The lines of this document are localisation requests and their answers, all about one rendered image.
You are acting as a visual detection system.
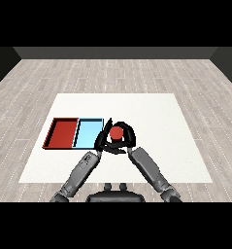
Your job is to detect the red shallow open box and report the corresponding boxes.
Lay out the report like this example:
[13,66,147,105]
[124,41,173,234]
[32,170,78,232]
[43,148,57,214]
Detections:
[42,117,80,151]

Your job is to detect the dark grey robot body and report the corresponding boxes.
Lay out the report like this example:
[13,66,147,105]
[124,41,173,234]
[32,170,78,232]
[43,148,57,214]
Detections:
[85,182,146,203]

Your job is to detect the light blue shallow open box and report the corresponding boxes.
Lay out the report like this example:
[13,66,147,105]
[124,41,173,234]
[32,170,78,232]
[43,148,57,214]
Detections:
[71,117,105,150]

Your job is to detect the small red can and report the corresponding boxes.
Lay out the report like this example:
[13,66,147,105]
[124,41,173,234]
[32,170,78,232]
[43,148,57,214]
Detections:
[109,125,125,143]

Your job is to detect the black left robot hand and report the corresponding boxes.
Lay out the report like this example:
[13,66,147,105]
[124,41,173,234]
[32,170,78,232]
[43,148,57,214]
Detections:
[93,117,127,155]

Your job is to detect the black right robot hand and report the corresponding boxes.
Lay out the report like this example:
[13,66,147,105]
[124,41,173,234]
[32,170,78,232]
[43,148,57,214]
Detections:
[104,121,137,151]

